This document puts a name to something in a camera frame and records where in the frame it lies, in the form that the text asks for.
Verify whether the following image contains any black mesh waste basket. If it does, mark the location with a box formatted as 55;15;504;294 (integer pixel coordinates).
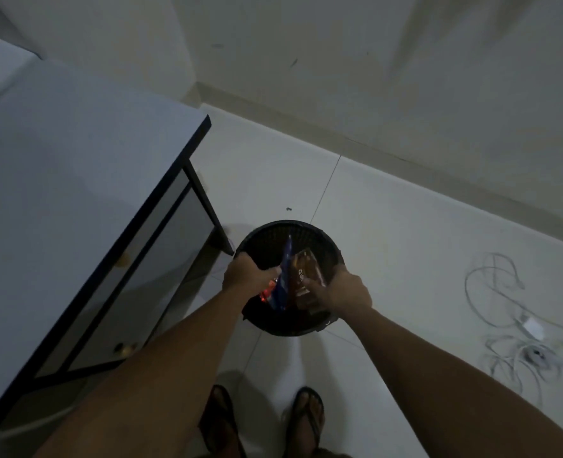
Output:
233;219;347;338

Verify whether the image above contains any blue snack package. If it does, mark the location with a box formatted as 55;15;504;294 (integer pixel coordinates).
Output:
260;235;294;312

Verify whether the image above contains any person's left black sandal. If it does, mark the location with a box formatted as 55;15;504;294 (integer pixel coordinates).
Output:
198;384;247;458

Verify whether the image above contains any thin white cable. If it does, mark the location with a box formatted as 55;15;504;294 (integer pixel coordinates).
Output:
0;405;77;447

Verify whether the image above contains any person's left hand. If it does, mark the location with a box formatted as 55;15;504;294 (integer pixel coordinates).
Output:
222;252;282;301

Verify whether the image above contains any grey black-framed table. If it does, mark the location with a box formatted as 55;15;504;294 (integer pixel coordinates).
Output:
0;114;234;434

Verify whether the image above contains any white power adapter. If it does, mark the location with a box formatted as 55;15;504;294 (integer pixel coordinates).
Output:
522;317;546;342

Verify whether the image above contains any person's right hand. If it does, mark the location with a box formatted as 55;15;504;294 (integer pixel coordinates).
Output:
302;264;373;316

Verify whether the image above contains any person's black sandal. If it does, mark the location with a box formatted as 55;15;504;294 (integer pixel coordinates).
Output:
283;387;325;458
198;384;247;458

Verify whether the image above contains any person's left forearm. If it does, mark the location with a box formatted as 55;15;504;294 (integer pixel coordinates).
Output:
33;286;263;458

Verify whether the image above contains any person's right black sandal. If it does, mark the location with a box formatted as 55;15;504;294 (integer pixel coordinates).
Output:
283;387;325;458

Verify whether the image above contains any dark brown snack wrapper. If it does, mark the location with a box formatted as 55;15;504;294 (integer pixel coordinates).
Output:
290;250;328;313

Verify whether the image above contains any grey desk drawer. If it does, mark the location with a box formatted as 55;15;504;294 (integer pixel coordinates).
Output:
66;185;215;373
35;169;191;377

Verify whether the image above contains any person's right forearm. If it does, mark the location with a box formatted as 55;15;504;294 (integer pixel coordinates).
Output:
343;305;563;458

